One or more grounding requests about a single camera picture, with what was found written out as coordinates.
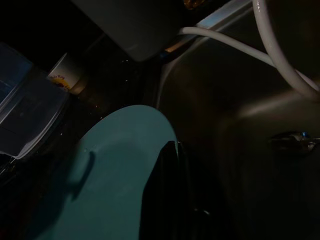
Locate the light blue plate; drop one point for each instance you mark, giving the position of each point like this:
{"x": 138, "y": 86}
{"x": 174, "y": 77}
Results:
{"x": 112, "y": 175}

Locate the white printed mug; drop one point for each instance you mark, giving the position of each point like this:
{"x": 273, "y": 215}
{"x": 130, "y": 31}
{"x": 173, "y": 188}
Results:
{"x": 67, "y": 75}

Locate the stainless steel sink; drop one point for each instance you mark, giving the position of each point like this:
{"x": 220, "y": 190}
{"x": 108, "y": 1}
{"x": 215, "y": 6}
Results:
{"x": 212, "y": 87}

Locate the white plastic drawer container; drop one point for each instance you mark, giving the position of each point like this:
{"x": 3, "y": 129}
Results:
{"x": 30, "y": 107}

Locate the grey thermos with red label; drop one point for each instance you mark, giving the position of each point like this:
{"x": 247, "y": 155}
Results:
{"x": 135, "y": 30}

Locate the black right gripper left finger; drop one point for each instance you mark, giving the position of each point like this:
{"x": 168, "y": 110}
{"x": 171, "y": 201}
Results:
{"x": 162, "y": 200}

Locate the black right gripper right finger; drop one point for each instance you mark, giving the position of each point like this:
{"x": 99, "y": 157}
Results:
{"x": 195, "y": 212}

